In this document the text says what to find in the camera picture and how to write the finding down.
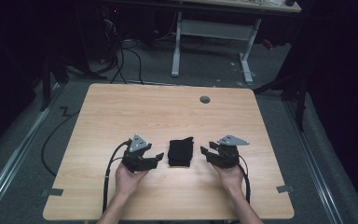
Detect metal floor rail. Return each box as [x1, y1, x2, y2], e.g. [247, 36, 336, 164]
[283, 101, 345, 224]
[0, 82, 62, 217]

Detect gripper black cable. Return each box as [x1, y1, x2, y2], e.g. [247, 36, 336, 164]
[237, 154, 252, 205]
[102, 140, 132, 215]

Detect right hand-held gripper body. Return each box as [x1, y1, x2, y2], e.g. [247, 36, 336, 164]
[215, 134, 250, 170]

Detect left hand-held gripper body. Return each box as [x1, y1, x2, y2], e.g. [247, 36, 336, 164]
[121, 133, 153, 174]

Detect bundle of black cables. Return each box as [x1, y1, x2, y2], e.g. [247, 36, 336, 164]
[98, 6, 145, 86]

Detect black floor cable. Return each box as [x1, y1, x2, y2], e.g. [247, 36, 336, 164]
[40, 106, 80, 177]

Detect wooden desk with white frame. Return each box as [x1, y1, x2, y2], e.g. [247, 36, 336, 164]
[171, 0, 302, 84]

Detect person's right hand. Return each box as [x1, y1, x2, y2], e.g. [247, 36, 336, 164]
[213, 164, 245, 195]

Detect person's left hand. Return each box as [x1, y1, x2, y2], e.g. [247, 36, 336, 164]
[115, 162, 148, 197]

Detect grey tape strip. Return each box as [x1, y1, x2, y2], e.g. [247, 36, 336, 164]
[41, 188, 64, 197]
[276, 185, 295, 194]

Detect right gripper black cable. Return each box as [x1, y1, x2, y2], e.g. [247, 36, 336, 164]
[237, 154, 252, 205]

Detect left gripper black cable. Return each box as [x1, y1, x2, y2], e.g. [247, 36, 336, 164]
[102, 140, 132, 215]

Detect black metal stand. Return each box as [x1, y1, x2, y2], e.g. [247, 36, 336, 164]
[253, 0, 312, 133]
[39, 54, 70, 112]

